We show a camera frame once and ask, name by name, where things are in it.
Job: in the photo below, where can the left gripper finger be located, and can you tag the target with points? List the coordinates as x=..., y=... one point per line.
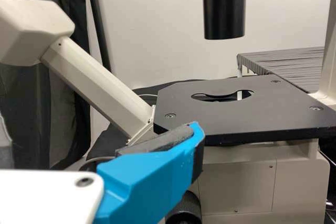
x=147, y=176

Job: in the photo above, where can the cream microscope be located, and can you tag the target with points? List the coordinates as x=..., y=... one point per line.
x=236, y=182

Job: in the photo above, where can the black platform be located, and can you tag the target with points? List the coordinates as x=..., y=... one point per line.
x=288, y=64

